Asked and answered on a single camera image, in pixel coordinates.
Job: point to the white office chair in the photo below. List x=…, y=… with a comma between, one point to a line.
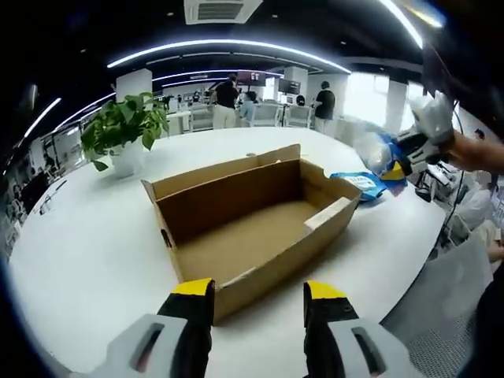
x=299, y=116
x=267, y=115

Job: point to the brown cardboard shoe box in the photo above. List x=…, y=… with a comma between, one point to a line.
x=244, y=236

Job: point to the ceiling air vent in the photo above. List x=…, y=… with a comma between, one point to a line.
x=222, y=11

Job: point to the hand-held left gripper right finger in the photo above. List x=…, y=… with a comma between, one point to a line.
x=338, y=342

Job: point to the person's right hand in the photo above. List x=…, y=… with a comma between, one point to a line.
x=456, y=151

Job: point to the black monitor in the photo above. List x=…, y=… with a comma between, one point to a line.
x=290, y=86

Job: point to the wall display screen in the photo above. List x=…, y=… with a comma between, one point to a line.
x=252, y=78

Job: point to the green leafy plant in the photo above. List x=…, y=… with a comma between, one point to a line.
x=122, y=122

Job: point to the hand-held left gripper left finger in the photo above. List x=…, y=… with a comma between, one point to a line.
x=173, y=338

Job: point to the curved ceiling light strip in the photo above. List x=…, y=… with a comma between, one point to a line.
x=220, y=44

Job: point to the blue white wipes packet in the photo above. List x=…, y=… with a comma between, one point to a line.
x=360, y=185

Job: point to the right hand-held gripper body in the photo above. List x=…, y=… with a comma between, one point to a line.
x=433, y=116

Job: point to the blue clear soft packet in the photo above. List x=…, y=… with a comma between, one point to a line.
x=380, y=149

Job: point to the person's dark shirt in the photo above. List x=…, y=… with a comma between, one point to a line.
x=492, y=334

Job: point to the white plant pot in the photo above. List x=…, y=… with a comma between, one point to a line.
x=128, y=159

